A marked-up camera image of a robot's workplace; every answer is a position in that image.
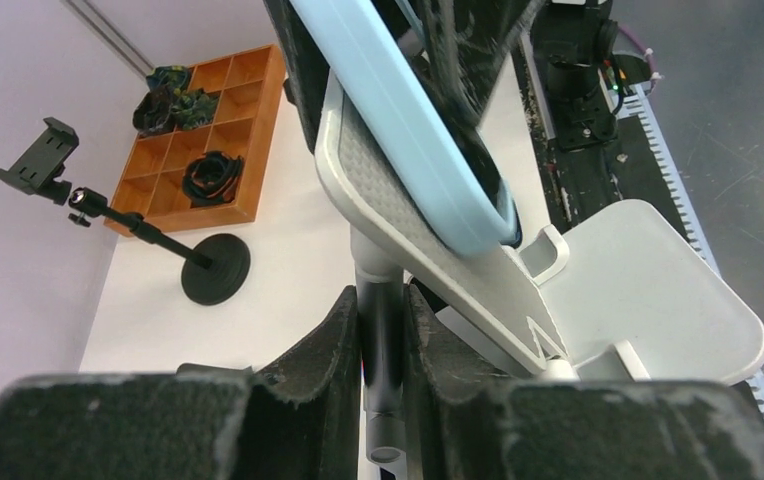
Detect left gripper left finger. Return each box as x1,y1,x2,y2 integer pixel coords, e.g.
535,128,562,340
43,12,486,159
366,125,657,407
0,286,361,479

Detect light blue case phone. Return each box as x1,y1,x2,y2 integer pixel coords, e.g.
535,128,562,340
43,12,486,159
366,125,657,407
292,1,522,256

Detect orange compartment tray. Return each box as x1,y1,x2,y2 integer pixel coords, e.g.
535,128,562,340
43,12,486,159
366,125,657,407
111,44,286,232

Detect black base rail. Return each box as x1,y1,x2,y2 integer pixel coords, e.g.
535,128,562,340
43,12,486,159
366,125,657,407
512,37,700,244

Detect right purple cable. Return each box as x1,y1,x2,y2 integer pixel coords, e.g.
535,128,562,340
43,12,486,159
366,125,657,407
617,23,663,84

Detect white cable duct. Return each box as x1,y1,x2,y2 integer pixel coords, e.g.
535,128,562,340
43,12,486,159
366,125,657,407
619,84,764,419

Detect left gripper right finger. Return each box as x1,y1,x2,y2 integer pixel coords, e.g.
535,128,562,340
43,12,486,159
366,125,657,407
403,286,764,479

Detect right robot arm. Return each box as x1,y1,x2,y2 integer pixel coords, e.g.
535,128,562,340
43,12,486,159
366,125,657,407
368,1,618,152

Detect black tall round-base stand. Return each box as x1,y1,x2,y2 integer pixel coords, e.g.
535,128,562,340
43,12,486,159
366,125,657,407
0,117,252,306

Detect white small phone stand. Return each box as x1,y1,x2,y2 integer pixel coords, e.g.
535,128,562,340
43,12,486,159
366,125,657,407
315,78,764,479

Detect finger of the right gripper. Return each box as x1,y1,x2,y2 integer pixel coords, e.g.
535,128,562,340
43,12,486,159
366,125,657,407
263,0,329,153
415,0,546,129

